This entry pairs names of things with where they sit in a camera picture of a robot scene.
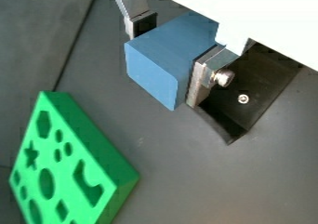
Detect green foam shape board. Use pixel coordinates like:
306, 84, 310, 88
9, 91, 139, 224

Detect black curved fixture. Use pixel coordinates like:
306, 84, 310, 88
199, 43, 302, 145

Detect blue rectangular block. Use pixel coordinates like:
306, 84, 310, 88
124, 11, 219, 111

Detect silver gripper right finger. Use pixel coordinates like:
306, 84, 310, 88
185, 45, 239, 108

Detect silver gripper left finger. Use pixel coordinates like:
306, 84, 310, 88
114, 0, 157, 39

